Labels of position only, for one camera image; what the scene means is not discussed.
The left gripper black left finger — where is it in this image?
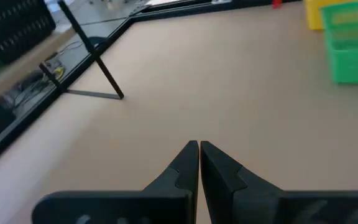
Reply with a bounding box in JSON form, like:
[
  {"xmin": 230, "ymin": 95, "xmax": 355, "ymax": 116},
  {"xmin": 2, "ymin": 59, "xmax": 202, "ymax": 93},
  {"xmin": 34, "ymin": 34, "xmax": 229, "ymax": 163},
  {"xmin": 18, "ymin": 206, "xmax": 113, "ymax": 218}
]
[{"xmin": 31, "ymin": 139, "xmax": 200, "ymax": 224}]

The black aluminium table frame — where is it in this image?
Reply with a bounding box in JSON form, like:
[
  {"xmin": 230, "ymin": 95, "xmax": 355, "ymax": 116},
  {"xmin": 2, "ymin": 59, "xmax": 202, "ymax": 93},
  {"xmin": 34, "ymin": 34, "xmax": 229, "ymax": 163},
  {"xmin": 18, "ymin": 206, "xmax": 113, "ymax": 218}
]
[{"xmin": 0, "ymin": 0, "xmax": 304, "ymax": 175}]

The black plastic basket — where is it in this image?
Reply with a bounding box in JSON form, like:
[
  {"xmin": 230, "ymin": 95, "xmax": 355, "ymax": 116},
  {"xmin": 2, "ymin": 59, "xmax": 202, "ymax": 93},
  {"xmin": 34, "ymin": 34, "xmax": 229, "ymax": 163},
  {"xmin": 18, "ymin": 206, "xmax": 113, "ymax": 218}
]
[{"xmin": 0, "ymin": 0, "xmax": 57, "ymax": 63}]

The wooden shelf with black legs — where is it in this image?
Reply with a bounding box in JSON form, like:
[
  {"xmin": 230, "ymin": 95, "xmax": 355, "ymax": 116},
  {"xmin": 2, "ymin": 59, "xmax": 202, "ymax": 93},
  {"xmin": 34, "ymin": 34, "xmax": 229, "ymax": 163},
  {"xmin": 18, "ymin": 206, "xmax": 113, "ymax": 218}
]
[{"xmin": 0, "ymin": 0, "xmax": 126, "ymax": 113}]

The green plastic basket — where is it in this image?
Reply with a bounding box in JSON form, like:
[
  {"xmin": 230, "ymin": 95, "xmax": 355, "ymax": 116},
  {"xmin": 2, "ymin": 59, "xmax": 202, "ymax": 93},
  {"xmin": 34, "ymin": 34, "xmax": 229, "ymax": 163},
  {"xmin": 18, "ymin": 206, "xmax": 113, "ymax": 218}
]
[{"xmin": 320, "ymin": 0, "xmax": 358, "ymax": 84}]

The yellow plastic basket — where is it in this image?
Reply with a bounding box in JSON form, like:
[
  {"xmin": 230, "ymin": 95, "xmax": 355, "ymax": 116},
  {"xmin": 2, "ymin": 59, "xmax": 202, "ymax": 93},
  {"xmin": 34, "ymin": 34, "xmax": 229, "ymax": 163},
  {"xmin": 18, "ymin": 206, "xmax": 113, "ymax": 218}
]
[{"xmin": 303, "ymin": 0, "xmax": 354, "ymax": 31}]

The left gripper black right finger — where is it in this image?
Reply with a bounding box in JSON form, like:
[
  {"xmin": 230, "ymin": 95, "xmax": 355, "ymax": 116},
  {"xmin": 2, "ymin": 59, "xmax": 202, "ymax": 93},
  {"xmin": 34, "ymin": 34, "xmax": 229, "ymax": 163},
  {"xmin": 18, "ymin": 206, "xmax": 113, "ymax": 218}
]
[{"xmin": 200, "ymin": 140, "xmax": 358, "ymax": 224}]

